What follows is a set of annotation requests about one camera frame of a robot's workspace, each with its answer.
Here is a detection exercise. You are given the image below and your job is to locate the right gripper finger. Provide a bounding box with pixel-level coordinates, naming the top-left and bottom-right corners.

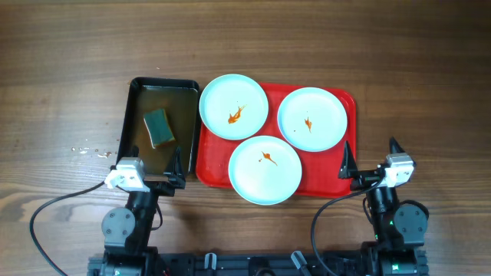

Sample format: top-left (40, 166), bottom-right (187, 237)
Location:
top-left (389, 136), bottom-right (405, 154)
top-left (338, 141), bottom-right (358, 179)

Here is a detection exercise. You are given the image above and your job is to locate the green yellow sponge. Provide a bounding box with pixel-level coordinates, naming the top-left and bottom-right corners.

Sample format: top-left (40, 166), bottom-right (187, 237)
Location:
top-left (143, 109), bottom-right (176, 149)

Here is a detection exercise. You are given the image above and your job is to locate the light blue plate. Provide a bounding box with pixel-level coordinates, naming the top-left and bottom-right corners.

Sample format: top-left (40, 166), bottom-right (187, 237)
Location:
top-left (277, 87), bottom-right (348, 153)
top-left (228, 136), bottom-right (302, 205)
top-left (199, 74), bottom-right (269, 140)

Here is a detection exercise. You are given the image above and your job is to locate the light blue plate bottom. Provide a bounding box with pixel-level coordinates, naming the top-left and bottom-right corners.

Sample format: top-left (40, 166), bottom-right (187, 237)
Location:
top-left (228, 136), bottom-right (302, 205)

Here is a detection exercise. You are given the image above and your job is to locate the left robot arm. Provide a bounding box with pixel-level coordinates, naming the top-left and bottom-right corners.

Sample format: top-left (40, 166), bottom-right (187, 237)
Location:
top-left (88, 148), bottom-right (186, 276)

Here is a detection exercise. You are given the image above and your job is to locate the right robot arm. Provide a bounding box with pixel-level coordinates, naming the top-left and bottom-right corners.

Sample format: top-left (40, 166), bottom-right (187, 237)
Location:
top-left (337, 138), bottom-right (429, 275)

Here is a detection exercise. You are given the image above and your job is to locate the red plastic serving tray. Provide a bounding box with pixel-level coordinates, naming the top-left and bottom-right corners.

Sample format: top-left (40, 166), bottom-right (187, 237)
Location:
top-left (196, 83), bottom-right (357, 198)

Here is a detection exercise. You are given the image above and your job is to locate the black water tray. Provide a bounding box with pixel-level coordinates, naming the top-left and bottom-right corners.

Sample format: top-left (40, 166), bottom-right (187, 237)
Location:
top-left (117, 77), bottom-right (201, 175)

